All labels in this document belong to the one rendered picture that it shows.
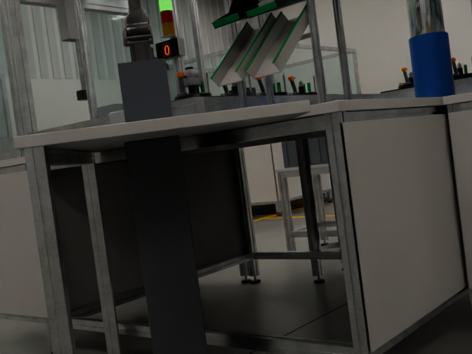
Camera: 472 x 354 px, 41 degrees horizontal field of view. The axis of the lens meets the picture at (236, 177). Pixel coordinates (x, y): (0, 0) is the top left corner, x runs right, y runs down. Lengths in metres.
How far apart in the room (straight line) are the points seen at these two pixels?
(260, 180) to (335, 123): 5.65
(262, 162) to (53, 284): 5.88
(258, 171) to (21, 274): 4.77
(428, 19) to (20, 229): 1.91
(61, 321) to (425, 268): 1.16
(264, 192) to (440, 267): 5.23
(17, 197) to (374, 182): 1.62
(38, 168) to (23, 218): 1.33
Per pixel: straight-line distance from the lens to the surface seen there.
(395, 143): 2.01
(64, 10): 3.38
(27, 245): 2.90
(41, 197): 1.57
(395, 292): 1.96
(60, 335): 1.61
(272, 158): 7.26
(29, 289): 2.95
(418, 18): 2.73
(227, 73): 2.22
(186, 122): 1.51
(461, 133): 2.37
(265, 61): 2.13
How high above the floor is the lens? 0.75
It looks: 2 degrees down
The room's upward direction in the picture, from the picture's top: 7 degrees counter-clockwise
